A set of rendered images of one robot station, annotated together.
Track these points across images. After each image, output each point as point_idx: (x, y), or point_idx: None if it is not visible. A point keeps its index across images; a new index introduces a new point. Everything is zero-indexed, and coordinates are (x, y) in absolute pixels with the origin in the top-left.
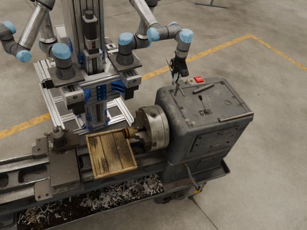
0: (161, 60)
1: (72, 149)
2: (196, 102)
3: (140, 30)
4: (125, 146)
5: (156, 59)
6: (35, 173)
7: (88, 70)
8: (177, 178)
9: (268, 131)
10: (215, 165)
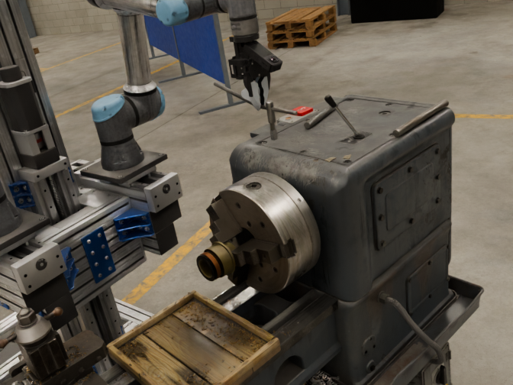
0: (192, 218)
1: (88, 374)
2: (326, 134)
3: (133, 75)
4: (222, 321)
5: (178, 221)
6: None
7: (48, 215)
8: (383, 361)
9: (487, 229)
10: (443, 295)
